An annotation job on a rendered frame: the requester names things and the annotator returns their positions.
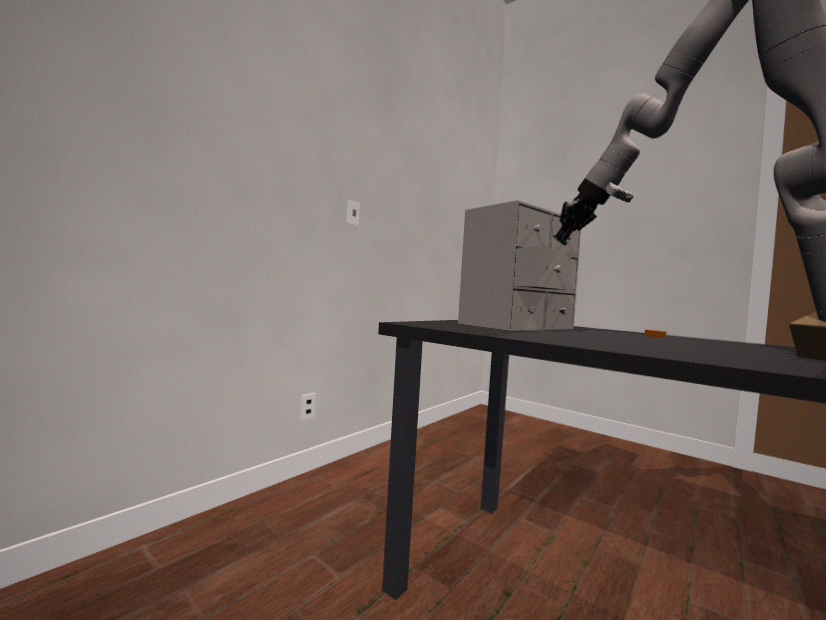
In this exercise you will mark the white small chest of drawers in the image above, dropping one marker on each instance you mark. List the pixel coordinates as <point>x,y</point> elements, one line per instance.
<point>488,262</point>

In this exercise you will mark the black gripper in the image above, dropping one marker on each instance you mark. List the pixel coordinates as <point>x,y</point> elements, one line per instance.
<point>579,206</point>

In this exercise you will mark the beige drawer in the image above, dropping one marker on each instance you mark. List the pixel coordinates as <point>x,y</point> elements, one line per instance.
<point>535,267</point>
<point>572,241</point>
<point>529,230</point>
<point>557,304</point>
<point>523,313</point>
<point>572,281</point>

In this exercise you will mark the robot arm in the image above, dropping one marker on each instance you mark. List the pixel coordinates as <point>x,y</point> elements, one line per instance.
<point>791,44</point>

